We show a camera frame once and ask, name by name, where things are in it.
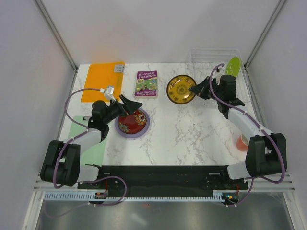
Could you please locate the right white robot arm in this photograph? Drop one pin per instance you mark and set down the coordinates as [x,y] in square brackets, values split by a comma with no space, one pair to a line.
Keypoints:
[266,154]

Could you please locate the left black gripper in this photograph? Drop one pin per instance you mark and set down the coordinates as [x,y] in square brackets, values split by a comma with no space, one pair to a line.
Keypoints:
[130,106]

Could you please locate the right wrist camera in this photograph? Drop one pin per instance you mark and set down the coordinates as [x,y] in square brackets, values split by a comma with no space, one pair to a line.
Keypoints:
[219,72]

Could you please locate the purple plastic plate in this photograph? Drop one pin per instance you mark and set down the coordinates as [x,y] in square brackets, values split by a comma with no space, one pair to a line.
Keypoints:
[135,135]

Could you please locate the red floral plate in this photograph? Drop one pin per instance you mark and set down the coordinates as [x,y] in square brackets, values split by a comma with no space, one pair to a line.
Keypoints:
[134,123]

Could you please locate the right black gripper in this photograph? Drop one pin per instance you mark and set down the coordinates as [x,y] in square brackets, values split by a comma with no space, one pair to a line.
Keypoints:
[200,89]

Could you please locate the lime green plate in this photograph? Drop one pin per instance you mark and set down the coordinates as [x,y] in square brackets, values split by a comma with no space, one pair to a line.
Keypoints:
[233,67]

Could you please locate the purple treehouse book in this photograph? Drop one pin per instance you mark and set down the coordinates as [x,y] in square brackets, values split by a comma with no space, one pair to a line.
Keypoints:
[146,84]

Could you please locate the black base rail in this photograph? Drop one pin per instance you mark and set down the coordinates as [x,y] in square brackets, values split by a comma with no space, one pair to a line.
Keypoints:
[165,180]

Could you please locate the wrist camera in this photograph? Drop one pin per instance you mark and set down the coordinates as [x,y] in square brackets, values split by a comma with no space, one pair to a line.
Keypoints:
[108,93]
[219,72]

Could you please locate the orange paper cup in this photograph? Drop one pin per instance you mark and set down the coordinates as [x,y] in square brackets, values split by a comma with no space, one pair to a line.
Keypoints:
[242,143]

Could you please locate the orange cutting mat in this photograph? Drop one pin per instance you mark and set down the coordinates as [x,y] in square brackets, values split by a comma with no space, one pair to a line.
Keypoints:
[101,76]

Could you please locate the green clipboard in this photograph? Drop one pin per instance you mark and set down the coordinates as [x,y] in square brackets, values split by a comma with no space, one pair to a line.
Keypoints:
[95,154]

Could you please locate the white slotted cable duct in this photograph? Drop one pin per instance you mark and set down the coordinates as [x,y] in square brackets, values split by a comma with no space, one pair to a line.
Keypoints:
[101,195]

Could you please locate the yellow brown patterned plate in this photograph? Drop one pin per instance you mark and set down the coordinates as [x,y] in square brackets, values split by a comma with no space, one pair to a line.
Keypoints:
[178,91]

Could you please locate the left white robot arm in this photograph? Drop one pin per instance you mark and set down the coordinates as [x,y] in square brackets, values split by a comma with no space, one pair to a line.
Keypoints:
[61,164]

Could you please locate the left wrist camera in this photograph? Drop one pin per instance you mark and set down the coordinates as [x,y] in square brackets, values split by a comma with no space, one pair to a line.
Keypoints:
[108,93]

